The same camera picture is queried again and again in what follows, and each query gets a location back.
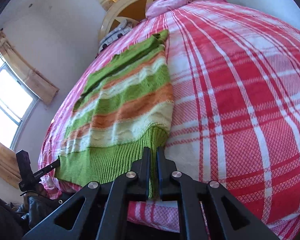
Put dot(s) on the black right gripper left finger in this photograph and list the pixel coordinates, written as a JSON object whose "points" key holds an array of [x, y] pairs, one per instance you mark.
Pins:
{"points": [[98, 211]]}

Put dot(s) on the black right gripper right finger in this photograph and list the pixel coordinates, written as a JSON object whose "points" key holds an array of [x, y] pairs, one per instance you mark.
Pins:
{"points": [[206, 210]]}

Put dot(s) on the green orange striped knit sweater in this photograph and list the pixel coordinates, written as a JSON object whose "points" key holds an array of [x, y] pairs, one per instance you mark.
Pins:
{"points": [[125, 107]]}

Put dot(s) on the person's left hand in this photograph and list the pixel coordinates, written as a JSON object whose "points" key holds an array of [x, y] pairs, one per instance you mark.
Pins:
{"points": [[39, 190]]}

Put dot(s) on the yellow lower side curtain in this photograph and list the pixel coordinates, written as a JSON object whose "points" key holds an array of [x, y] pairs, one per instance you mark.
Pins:
{"points": [[9, 170]]}

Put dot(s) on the clutter pile on floor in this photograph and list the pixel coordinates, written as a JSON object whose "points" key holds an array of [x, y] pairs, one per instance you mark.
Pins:
{"points": [[16, 221]]}

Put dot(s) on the yellow side window curtain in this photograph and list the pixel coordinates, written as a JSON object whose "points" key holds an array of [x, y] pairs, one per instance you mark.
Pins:
{"points": [[30, 76]]}

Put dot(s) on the red white plaid bedsheet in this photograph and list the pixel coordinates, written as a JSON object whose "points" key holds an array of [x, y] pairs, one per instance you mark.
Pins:
{"points": [[235, 74]]}

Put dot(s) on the grey patterned folded blanket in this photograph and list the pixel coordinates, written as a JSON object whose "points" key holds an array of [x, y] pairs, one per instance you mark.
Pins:
{"points": [[122, 29]]}

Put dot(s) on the cream wooden headboard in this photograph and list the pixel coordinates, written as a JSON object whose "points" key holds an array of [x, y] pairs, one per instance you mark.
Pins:
{"points": [[132, 10]]}

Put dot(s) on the pink pillow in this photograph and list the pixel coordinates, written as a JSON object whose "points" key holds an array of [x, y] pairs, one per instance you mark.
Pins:
{"points": [[159, 7]]}

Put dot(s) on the side window frame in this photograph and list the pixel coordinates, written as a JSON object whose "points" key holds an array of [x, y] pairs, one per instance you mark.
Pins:
{"points": [[16, 105]]}

